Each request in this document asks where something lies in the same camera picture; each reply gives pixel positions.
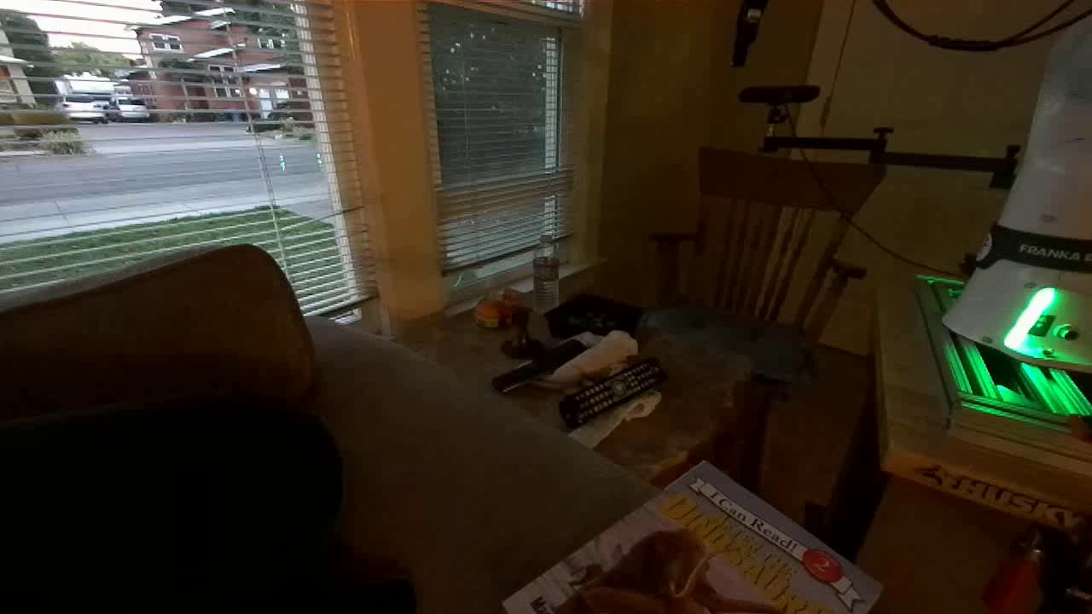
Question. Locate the black hanging device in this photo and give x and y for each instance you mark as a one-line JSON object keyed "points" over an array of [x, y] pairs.
{"points": [[747, 28]]}

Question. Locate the wooden rocking chair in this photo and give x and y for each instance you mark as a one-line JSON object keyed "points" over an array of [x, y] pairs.
{"points": [[771, 259]]}

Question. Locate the wide window blinds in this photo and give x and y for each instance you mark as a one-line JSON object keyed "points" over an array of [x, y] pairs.
{"points": [[171, 136]]}

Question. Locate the black camera stand bar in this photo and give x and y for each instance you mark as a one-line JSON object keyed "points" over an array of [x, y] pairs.
{"points": [[863, 148]]}

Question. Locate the colourful magazine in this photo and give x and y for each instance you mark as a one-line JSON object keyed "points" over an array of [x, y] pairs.
{"points": [[703, 558]]}

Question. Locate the round brown coaster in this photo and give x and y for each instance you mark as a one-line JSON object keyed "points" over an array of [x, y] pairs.
{"points": [[521, 343]]}

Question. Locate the black cushion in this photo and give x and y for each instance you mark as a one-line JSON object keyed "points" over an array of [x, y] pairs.
{"points": [[147, 513]]}

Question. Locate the slim black remote control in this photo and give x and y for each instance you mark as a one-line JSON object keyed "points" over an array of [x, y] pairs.
{"points": [[529, 372]]}

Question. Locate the narrow window blinds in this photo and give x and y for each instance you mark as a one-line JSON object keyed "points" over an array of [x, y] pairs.
{"points": [[499, 136]]}

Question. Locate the clear plastic water bottle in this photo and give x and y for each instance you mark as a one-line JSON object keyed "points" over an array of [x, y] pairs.
{"points": [[548, 282]]}

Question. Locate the orange yellow toy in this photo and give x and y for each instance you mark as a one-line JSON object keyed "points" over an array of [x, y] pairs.
{"points": [[496, 311]]}

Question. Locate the crumpled white paper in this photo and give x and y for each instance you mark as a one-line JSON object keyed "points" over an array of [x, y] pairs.
{"points": [[607, 424]]}

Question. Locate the grey brown sofa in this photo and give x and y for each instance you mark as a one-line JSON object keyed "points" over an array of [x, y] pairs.
{"points": [[453, 454]]}

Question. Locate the white rolled paper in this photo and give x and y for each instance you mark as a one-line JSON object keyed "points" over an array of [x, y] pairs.
{"points": [[601, 357]]}

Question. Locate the green lit mounting plate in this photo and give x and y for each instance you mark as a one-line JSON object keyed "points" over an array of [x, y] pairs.
{"points": [[1002, 385]]}

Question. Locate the wide black remote control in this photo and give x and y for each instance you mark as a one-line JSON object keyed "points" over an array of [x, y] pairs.
{"points": [[615, 389]]}

